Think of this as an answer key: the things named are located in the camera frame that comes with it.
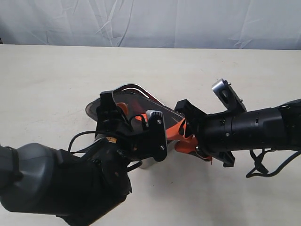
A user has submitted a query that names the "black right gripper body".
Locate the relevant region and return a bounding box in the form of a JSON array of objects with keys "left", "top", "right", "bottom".
[{"left": 174, "top": 99, "right": 235, "bottom": 168}]

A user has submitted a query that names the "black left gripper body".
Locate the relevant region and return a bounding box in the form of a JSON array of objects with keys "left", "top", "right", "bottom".
[{"left": 95, "top": 91, "right": 132, "bottom": 141}]

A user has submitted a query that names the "transparent lid with orange seal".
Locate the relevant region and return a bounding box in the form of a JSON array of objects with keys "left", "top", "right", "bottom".
[{"left": 85, "top": 87, "right": 186, "bottom": 132}]

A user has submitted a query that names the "stainless steel lunch box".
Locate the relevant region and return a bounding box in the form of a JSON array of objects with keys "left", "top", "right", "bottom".
[{"left": 112, "top": 83, "right": 176, "bottom": 169}]

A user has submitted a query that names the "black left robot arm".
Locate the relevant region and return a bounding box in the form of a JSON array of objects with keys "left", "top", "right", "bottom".
[{"left": 0, "top": 91, "right": 153, "bottom": 226}]

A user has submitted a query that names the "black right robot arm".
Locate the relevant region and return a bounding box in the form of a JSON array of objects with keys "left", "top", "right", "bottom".
[{"left": 166, "top": 99, "right": 301, "bottom": 167}]

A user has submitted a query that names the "grey fabric backdrop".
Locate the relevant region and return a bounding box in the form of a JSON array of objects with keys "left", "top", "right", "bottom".
[{"left": 0, "top": 0, "right": 301, "bottom": 50}]

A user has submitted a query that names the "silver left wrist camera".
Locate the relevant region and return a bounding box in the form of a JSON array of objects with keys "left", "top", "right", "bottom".
[{"left": 117, "top": 109, "right": 168, "bottom": 162}]

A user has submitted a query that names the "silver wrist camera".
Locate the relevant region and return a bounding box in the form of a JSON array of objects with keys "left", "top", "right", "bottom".
[
  {"left": 117, "top": 109, "right": 168, "bottom": 162},
  {"left": 212, "top": 79, "right": 247, "bottom": 113}
]

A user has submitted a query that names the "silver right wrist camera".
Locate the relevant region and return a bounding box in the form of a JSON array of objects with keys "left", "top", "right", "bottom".
[{"left": 212, "top": 79, "right": 247, "bottom": 113}]

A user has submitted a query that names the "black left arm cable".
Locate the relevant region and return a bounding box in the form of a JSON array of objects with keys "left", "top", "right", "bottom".
[{"left": 67, "top": 131, "right": 99, "bottom": 153}]

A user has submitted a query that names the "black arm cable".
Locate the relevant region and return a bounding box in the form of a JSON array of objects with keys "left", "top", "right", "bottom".
[
  {"left": 67, "top": 131, "right": 99, "bottom": 153},
  {"left": 246, "top": 147, "right": 301, "bottom": 179}
]

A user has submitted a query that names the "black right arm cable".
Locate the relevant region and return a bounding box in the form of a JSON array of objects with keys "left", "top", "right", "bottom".
[{"left": 246, "top": 147, "right": 301, "bottom": 179}]

